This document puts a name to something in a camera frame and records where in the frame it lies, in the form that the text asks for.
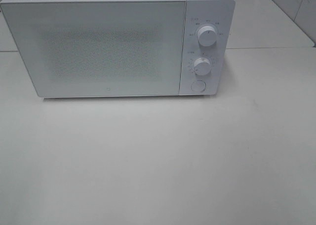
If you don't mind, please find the white microwave knob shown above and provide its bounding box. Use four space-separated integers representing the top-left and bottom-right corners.
193 57 211 76
197 24 218 47

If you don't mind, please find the round white door button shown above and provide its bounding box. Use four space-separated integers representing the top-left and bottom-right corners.
191 80 206 93

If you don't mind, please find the white microwave door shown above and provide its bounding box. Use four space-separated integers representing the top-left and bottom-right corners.
1 1 185 98

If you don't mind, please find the white microwave oven body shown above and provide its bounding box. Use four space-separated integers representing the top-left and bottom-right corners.
0 0 236 97

